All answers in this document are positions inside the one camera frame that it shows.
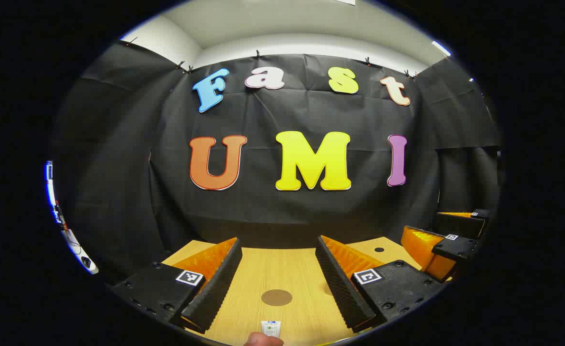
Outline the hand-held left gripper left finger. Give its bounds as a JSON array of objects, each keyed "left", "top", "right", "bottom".
[{"left": 111, "top": 236, "right": 243, "bottom": 334}]

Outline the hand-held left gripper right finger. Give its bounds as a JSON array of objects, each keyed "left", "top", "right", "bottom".
[{"left": 315, "top": 235, "right": 445, "bottom": 334}]

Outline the brown round coaster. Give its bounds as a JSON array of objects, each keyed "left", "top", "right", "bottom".
[{"left": 261, "top": 289, "right": 293, "bottom": 307}]

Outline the wooden desktop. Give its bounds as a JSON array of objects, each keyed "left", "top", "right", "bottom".
[{"left": 160, "top": 235, "right": 456, "bottom": 346}]

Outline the black backdrop cloth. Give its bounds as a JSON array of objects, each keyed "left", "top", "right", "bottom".
[{"left": 52, "top": 41, "right": 502, "bottom": 284}]

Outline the white side table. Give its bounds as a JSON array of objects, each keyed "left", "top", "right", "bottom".
[{"left": 61, "top": 228, "right": 99, "bottom": 275}]

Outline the computer monitor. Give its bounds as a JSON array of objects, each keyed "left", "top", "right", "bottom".
[{"left": 44, "top": 160, "right": 67, "bottom": 226}]

